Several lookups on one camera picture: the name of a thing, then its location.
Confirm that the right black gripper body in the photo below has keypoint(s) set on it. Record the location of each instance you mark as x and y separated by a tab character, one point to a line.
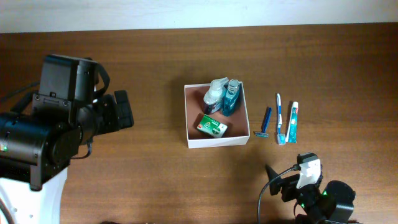
286	186

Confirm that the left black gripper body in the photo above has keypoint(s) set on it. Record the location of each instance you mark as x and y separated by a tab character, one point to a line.
122	109

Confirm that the blue disposable razor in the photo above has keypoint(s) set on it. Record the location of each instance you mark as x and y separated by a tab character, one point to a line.
267	117

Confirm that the green white soap box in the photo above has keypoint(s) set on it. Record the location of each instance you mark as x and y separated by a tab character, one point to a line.
212	127

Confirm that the teal mouthwash bottle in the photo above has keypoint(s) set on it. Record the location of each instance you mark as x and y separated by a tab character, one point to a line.
231	97

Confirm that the clear spray bottle dark liquid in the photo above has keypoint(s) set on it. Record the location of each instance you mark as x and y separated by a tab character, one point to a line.
213	98

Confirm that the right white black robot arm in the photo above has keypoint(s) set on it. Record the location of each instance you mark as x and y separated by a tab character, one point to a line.
334	204

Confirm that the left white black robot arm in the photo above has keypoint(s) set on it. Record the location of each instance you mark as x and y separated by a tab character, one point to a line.
43	132

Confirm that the blue white toothbrush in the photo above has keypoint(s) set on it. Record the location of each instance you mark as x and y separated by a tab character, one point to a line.
280	136

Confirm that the teal white toothpaste tube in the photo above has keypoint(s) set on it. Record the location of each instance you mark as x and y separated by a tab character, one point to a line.
291	135

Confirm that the white square cardboard box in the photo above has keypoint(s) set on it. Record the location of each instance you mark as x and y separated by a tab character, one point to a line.
238	130

